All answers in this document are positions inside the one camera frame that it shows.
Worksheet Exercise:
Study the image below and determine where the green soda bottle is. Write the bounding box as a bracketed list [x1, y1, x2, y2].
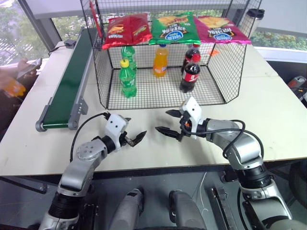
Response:
[120, 45, 138, 72]
[118, 59, 138, 99]

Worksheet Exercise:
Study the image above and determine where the red diagonal strap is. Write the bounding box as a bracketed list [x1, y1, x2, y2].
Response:
[88, 0, 103, 38]

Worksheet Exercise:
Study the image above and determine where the person's right hand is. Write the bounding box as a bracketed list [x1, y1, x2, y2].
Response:
[0, 71, 15, 92]

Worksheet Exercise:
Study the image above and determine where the black table frame bar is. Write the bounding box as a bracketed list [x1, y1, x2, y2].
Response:
[0, 176, 48, 195]

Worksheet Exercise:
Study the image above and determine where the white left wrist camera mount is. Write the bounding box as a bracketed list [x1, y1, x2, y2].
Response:
[104, 114, 128, 152]

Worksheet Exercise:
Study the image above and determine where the grey rounded shape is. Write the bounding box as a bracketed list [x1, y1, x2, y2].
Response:
[168, 190, 207, 230]

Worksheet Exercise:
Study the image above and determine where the person's left hand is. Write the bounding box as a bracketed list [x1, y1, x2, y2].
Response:
[17, 57, 40, 75]

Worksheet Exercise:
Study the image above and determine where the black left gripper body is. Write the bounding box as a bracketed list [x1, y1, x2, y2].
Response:
[119, 130, 134, 148]

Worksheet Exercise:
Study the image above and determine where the black wire rack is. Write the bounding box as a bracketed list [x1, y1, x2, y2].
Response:
[80, 0, 263, 111]

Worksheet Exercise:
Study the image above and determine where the black adapter cable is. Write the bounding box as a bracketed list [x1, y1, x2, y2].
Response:
[48, 44, 66, 54]

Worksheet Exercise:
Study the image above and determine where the red black power tool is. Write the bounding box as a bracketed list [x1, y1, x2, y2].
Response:
[287, 75, 307, 106]

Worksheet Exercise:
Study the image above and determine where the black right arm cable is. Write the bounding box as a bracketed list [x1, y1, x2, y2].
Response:
[183, 118, 247, 160]

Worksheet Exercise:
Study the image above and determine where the red chips bag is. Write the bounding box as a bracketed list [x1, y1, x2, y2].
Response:
[102, 13, 153, 50]

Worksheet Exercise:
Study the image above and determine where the silver tumbler black lid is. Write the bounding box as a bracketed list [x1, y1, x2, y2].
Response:
[239, 9, 265, 39]

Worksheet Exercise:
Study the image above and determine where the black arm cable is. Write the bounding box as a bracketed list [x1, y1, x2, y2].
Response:
[183, 118, 247, 160]
[70, 112, 111, 162]

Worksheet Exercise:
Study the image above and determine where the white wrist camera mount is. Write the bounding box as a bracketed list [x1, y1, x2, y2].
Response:
[104, 114, 128, 152]
[179, 96, 205, 140]

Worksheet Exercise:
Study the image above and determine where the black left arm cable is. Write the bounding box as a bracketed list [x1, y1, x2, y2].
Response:
[70, 112, 111, 162]

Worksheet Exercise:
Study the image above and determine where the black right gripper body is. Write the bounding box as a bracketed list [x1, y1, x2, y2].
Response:
[176, 112, 193, 142]

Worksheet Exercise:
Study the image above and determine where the green chips bag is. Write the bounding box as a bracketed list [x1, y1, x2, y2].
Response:
[148, 11, 201, 46]

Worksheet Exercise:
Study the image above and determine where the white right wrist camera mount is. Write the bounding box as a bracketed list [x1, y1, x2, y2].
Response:
[179, 96, 205, 140]

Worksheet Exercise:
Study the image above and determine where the cola bottle red label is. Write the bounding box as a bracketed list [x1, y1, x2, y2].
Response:
[179, 54, 201, 94]
[183, 44, 201, 72]

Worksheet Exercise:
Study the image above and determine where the green conveyor belt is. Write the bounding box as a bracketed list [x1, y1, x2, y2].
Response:
[35, 26, 97, 132]

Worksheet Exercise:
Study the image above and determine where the pink chips bag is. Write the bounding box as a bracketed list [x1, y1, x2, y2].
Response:
[193, 15, 252, 46]

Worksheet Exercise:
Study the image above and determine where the smartphone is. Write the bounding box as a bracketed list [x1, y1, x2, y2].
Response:
[16, 58, 43, 80]

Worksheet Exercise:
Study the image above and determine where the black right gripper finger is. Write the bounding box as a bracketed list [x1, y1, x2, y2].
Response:
[165, 109, 184, 119]
[155, 126, 181, 139]

